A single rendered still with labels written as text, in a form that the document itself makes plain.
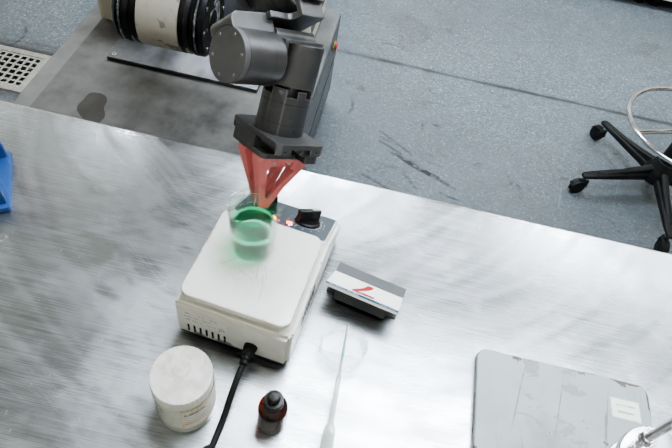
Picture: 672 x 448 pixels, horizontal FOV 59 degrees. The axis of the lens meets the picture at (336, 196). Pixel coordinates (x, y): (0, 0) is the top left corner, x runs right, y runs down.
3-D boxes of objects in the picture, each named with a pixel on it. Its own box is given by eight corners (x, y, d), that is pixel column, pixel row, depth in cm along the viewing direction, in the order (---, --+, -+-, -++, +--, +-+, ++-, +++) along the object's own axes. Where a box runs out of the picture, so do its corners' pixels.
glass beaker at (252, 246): (229, 272, 62) (228, 226, 56) (225, 231, 66) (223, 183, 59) (286, 266, 64) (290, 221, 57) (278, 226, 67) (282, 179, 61)
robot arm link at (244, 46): (318, -32, 65) (266, 0, 70) (237, -56, 56) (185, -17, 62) (341, 73, 64) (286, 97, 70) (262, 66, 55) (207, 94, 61)
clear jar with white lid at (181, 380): (144, 410, 60) (133, 379, 54) (186, 366, 64) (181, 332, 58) (187, 447, 59) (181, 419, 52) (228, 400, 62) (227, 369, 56)
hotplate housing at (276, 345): (246, 204, 79) (246, 163, 73) (339, 234, 78) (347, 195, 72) (168, 349, 65) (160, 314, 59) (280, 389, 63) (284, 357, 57)
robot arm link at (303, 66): (337, 41, 65) (302, 28, 69) (294, 34, 60) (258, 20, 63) (321, 101, 68) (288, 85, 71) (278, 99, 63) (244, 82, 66)
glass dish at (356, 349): (322, 324, 69) (324, 315, 67) (368, 335, 69) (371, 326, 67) (313, 368, 65) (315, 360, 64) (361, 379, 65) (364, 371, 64)
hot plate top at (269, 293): (225, 210, 68) (225, 206, 67) (323, 242, 67) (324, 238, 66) (177, 296, 60) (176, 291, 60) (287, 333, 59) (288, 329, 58)
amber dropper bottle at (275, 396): (270, 442, 60) (273, 418, 55) (250, 420, 61) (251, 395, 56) (291, 421, 61) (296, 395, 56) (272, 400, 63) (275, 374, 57)
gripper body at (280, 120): (275, 160, 64) (291, 95, 61) (230, 127, 71) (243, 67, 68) (321, 161, 68) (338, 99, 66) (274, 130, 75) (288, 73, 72)
